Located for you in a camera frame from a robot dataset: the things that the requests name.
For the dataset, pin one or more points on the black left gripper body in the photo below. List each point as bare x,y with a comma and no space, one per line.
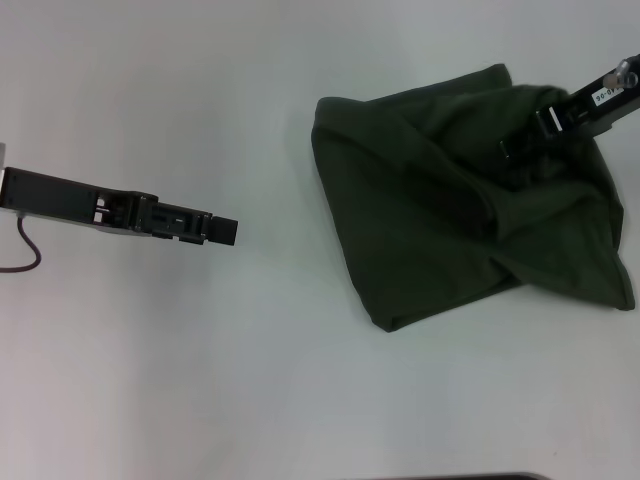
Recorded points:
55,197

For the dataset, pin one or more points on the dark green FREE t-shirt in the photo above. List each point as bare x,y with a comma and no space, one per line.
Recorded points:
425,225

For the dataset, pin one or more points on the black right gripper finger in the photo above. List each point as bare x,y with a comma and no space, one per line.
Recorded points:
525,145

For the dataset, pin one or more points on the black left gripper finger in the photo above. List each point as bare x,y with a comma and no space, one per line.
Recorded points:
190,225

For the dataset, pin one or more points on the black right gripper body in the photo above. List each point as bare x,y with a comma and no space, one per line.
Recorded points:
595,105

